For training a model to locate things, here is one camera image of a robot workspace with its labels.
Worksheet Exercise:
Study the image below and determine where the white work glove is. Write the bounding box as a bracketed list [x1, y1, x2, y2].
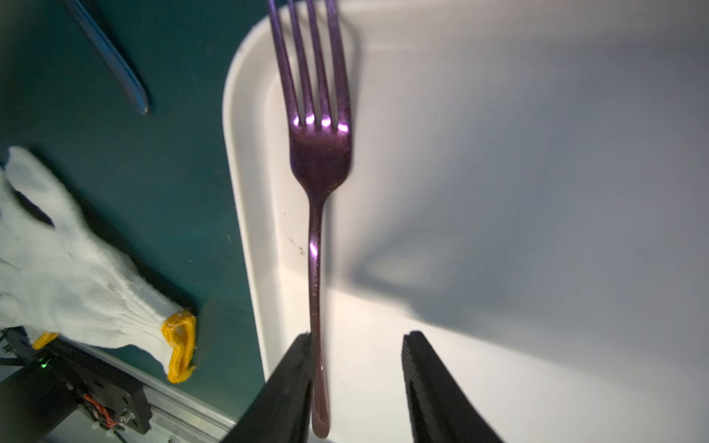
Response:
[1, 147, 197, 384]

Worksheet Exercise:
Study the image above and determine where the white plastic tray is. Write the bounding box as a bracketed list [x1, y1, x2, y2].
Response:
[222, 0, 709, 443]

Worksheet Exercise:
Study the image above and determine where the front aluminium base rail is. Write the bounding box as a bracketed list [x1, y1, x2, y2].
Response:
[66, 341, 236, 442]

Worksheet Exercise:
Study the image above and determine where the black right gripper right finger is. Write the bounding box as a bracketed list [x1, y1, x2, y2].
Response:
[402, 332, 502, 443]

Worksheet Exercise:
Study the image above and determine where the purple metal fork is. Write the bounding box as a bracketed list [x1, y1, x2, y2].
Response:
[267, 1, 353, 439]

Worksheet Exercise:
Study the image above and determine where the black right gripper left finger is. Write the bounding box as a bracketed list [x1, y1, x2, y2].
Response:
[223, 332, 314, 443]

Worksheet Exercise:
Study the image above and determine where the blue metal fork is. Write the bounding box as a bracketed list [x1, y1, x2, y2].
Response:
[62, 0, 151, 116]

